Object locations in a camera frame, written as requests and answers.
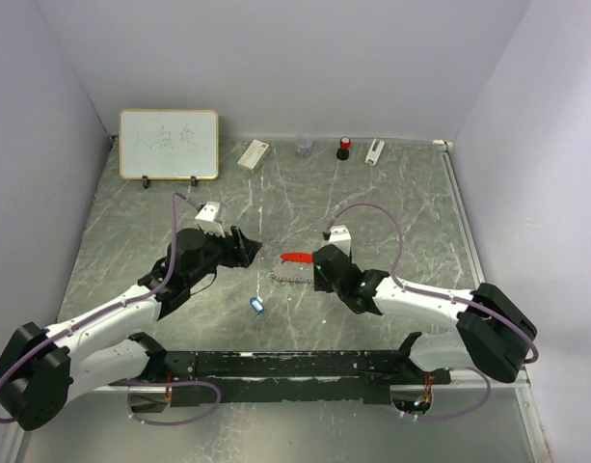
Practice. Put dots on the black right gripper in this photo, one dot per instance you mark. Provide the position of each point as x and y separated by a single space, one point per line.
320 282

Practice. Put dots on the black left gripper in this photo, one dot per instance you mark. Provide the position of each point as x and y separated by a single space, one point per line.
240 256

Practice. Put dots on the blue tagged key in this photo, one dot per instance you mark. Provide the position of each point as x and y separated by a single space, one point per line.
257 304

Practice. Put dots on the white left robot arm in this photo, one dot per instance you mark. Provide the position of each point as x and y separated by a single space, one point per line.
43 369

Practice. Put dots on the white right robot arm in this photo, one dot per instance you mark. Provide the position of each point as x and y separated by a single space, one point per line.
485 329

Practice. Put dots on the white cardboard box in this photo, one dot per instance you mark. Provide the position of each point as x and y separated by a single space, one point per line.
253 156

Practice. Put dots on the clear jar of paperclips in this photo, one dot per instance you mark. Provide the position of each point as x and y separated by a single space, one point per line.
303 145

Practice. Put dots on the black whiteboard stand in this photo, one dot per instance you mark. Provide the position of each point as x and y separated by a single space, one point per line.
193 182

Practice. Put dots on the red black stamp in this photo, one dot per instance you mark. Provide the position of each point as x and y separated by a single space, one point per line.
343 151

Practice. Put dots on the white stapler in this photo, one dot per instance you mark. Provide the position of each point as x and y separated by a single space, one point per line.
374 152

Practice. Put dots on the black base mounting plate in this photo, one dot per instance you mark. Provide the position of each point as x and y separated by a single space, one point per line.
305 376

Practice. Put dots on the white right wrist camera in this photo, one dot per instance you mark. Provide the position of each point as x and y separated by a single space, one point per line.
340 237

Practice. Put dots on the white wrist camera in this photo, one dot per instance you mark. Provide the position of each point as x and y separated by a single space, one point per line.
340 237
210 219

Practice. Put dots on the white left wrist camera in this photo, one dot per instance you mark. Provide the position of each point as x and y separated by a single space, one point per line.
210 219

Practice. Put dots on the small whiteboard yellow frame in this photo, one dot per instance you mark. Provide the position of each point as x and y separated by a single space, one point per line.
168 144

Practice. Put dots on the aluminium rail frame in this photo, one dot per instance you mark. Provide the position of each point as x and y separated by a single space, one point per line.
533 427

